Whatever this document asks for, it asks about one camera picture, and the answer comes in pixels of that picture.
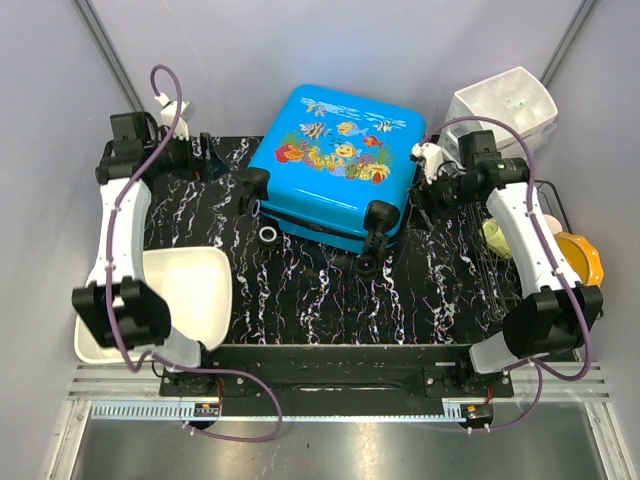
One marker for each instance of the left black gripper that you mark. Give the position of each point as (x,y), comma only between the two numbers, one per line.
(200,168)

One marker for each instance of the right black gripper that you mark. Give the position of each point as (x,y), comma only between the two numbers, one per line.
(425,197)

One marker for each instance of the blue fish print suitcase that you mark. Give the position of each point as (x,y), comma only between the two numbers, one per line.
(335,169)

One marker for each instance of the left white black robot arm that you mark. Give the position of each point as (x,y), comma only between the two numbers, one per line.
(128,169)

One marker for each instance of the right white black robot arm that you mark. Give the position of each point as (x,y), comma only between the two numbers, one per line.
(557,308)

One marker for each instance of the pale green cup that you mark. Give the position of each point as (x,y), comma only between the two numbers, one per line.
(495,239)

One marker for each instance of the white plastic basin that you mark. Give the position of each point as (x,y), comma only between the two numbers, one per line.
(173,303)

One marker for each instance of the white plastic drawer organizer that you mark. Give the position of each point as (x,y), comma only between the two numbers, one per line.
(515,97)

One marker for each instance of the pink cup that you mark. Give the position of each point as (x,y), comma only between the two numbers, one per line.
(553,224)

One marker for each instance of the yellow scalloped plate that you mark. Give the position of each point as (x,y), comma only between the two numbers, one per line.
(582,256)

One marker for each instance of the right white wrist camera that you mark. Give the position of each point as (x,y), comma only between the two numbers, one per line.
(429,157)

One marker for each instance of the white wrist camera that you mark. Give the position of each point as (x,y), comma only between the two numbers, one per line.
(170,111)
(429,157)

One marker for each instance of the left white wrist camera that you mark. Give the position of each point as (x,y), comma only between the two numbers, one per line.
(170,111)

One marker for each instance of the black wire dish rack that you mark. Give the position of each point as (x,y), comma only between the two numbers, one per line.
(499,278)

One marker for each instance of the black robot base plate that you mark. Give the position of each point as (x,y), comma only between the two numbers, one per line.
(432,371)

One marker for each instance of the aluminium slotted rail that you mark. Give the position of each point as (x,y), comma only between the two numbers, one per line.
(112,393)

